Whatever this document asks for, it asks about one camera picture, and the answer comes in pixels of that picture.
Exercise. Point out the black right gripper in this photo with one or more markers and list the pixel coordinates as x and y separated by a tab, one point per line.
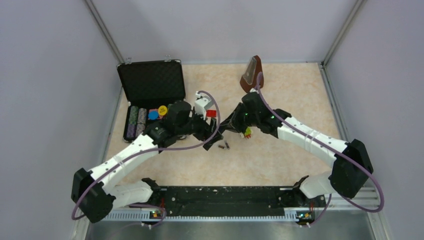
233	122

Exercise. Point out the black poker chip case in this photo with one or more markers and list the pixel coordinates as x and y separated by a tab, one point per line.
147	86

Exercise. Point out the black remote control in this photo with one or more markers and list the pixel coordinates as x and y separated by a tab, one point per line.
217	137

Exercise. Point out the colourful toy brick train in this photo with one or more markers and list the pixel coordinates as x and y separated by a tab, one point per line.
247	134

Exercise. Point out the brown wooden metronome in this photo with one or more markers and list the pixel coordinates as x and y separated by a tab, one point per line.
250	78

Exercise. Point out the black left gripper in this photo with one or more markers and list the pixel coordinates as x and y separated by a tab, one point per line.
207	131

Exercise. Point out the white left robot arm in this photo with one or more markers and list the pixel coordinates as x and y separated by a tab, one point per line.
92	190

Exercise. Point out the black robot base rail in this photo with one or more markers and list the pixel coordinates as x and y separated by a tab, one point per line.
222	204

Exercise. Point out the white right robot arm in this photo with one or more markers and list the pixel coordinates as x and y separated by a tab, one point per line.
349	161

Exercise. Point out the black AAA battery right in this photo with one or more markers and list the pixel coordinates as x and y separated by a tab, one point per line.
226	145

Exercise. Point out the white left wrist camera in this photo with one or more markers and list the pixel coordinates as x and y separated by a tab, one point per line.
202	103

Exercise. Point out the red toy brick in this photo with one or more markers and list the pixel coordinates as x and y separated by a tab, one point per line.
210	113

